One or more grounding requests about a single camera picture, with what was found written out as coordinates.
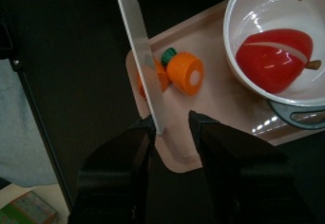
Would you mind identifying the light grey cloth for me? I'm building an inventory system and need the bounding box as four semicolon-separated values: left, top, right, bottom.
0;58;58;188

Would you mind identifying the red toy apple brown stem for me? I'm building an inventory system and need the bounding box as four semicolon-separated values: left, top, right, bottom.
235;28;322;95

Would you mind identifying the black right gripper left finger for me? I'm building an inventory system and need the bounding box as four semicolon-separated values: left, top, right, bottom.
66;115;159;224

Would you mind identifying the white toy cleaver dark handle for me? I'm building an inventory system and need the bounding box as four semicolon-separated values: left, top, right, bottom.
112;0;164;137

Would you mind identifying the green printed cardboard box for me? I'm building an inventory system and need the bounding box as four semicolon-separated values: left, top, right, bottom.
0;191;60;224

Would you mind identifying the white pot grey handle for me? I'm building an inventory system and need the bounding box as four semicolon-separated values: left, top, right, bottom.
221;0;325;131

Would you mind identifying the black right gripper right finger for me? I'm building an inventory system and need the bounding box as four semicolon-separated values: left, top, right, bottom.
187;109;319;224

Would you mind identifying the pink plastic tray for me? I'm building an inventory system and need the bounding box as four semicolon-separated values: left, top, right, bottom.
124;0;325;174

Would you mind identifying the orange toy carrot piece green top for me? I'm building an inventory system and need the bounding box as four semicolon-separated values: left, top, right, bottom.
160;47;205;97

